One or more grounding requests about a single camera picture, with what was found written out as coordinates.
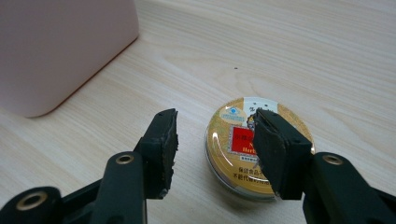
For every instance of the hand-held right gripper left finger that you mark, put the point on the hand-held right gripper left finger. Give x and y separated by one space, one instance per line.
160 149

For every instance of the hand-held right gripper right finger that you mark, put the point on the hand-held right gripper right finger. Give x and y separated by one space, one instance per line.
280 155

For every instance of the round gold tin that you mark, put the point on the round gold tin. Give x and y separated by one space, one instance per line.
224 155

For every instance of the pink plastic storage box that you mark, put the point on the pink plastic storage box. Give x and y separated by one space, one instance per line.
62 46

